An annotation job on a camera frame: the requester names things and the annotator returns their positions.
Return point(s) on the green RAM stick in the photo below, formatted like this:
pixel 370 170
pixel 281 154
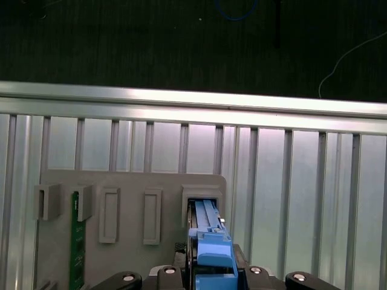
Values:
pixel 78 250

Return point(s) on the hard disk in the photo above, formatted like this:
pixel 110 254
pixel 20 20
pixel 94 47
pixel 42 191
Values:
pixel 211 250

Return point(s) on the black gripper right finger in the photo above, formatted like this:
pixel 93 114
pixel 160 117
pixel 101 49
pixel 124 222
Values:
pixel 242 272

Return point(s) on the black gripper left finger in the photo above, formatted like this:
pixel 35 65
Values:
pixel 180 272

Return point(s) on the grey parts rack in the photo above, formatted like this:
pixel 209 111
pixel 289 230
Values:
pixel 130 187

